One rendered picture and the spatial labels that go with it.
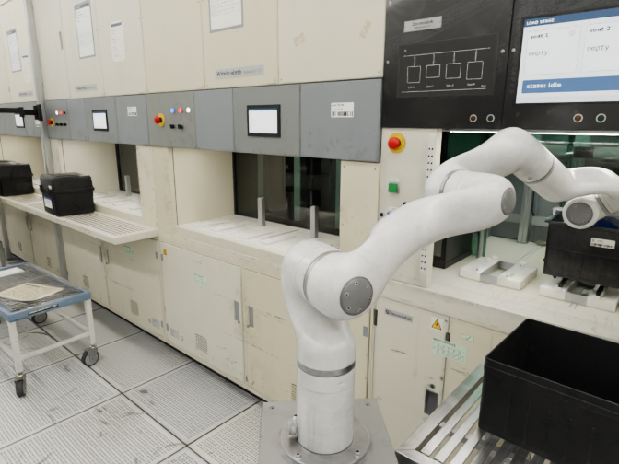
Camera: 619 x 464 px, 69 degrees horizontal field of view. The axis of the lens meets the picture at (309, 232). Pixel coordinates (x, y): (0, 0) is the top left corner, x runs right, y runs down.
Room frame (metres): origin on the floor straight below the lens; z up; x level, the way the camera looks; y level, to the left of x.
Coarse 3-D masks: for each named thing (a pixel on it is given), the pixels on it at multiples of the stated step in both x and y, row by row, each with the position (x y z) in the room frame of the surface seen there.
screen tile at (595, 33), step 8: (592, 24) 1.17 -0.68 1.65; (600, 24) 1.16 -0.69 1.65; (608, 24) 1.15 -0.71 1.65; (616, 24) 1.14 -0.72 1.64; (592, 32) 1.17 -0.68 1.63; (600, 32) 1.16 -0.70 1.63; (608, 32) 1.15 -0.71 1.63; (616, 32) 1.14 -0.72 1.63; (592, 40) 1.17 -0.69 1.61; (600, 40) 1.16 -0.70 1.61; (608, 40) 1.15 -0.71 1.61; (616, 40) 1.14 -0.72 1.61; (584, 48) 1.18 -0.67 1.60; (584, 56) 1.18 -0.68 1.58; (592, 56) 1.17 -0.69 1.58; (600, 56) 1.16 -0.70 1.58; (608, 56) 1.15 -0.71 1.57; (616, 56) 1.14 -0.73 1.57; (584, 64) 1.18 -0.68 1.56; (592, 64) 1.17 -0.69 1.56; (600, 64) 1.16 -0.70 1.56; (608, 64) 1.15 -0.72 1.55; (616, 64) 1.13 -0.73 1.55
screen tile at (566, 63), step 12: (528, 36) 1.27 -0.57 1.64; (540, 36) 1.25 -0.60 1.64; (552, 36) 1.23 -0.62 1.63; (564, 36) 1.21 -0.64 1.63; (528, 48) 1.27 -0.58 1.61; (540, 48) 1.25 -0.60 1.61; (564, 48) 1.21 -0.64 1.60; (576, 48) 1.19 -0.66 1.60; (528, 60) 1.27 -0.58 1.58; (540, 60) 1.25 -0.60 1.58; (552, 60) 1.23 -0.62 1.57; (564, 60) 1.21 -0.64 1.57; (576, 60) 1.19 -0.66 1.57; (528, 72) 1.26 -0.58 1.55; (540, 72) 1.24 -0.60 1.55; (552, 72) 1.23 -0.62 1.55; (564, 72) 1.21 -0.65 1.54
